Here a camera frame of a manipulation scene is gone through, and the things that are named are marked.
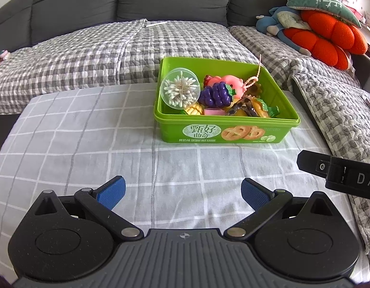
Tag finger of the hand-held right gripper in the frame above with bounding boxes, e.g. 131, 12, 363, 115
297, 150, 332, 180

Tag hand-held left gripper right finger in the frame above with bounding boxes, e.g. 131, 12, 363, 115
224, 178, 335, 241

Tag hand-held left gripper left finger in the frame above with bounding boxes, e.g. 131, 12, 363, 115
33, 176, 144, 242

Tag orange toy with green leaves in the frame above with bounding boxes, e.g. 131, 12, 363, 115
233, 97, 280, 118

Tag green plastic box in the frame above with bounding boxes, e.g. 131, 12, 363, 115
153, 56, 301, 145

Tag tortoiseshell triangular hair clip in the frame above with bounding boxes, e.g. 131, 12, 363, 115
225, 96, 257, 117

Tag yellow toy corn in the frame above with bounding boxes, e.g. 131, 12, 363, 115
182, 102, 205, 116

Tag purple toy grapes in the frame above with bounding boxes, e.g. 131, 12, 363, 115
198, 82, 236, 108

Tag pink plastic strap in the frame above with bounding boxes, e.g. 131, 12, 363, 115
243, 54, 263, 86

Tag pink pig toy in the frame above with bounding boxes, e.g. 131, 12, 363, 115
204, 75, 244, 99

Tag clear cotton swab jar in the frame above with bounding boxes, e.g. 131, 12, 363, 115
160, 68, 201, 108

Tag grey grid pattern sheet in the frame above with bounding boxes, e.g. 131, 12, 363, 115
0, 82, 362, 276

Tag orange flower cushion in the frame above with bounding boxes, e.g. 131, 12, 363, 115
283, 10, 368, 70

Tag grey white checked blanket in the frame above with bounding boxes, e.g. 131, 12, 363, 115
228, 25, 361, 90
0, 19, 260, 114

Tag blue monkey plush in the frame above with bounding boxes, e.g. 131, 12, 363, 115
256, 6, 311, 36

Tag dark grey sofa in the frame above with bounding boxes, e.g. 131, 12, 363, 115
0, 0, 289, 63

